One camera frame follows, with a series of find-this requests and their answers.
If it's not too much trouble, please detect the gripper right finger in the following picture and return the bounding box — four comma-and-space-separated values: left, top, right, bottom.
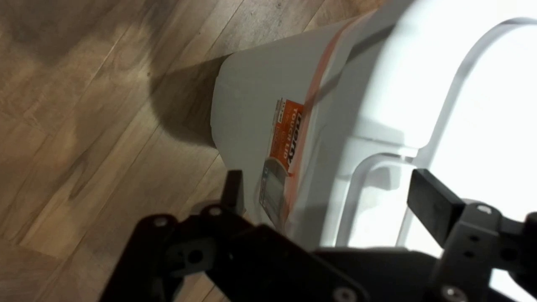
406, 169, 537, 302

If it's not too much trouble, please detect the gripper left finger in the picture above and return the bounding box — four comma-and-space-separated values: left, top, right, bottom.
99, 169, 370, 302

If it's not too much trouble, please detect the white plastic dustbin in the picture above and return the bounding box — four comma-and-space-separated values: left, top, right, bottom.
210, 0, 537, 302

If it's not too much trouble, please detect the white dustbin lid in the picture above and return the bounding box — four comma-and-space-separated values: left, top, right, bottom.
320, 0, 537, 302

